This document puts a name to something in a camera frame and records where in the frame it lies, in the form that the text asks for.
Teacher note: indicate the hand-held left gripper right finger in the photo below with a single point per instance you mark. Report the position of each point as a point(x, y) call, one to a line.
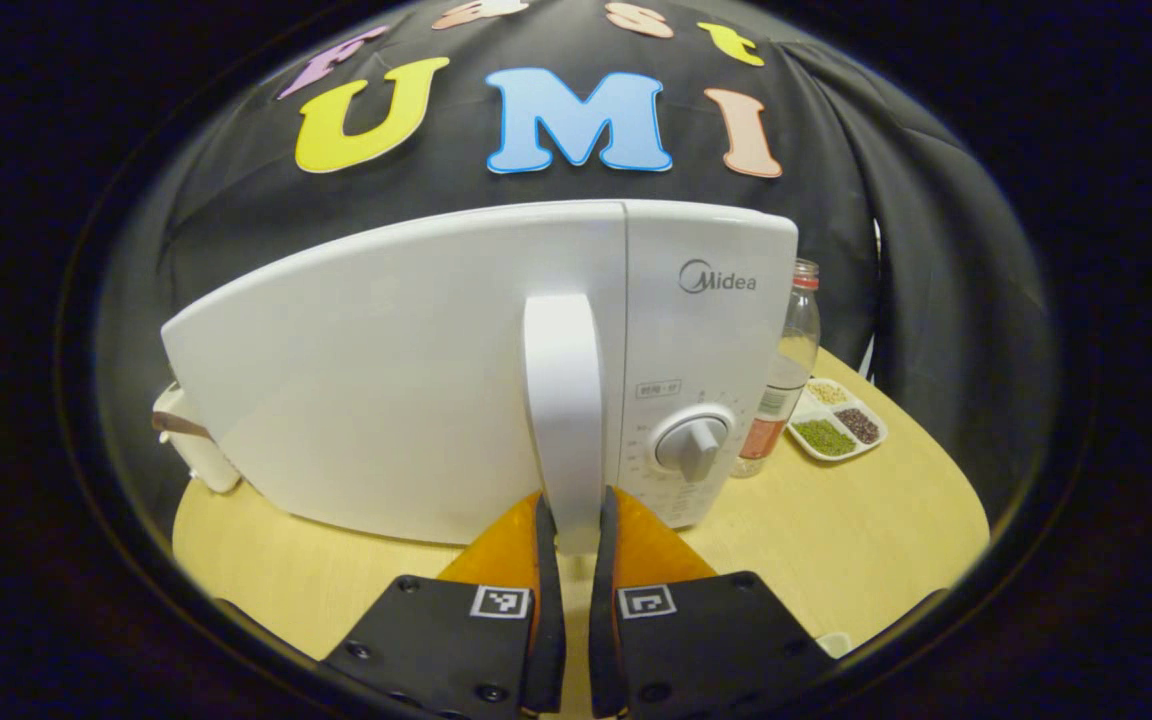
point(604, 620)

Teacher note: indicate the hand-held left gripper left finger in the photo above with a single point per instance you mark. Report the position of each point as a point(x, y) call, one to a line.
point(548, 620)

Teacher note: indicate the white microwave oven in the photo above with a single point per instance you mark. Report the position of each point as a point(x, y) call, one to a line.
point(386, 380)

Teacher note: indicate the white divided dish of beans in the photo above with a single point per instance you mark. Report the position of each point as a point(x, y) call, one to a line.
point(826, 437)

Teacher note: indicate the clear bottle with red label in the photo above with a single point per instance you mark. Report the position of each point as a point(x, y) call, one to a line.
point(786, 380)

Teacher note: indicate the white box container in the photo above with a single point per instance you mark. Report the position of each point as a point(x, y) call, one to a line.
point(201, 460)

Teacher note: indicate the black backdrop cloth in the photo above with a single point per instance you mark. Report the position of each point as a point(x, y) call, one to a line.
point(936, 300)

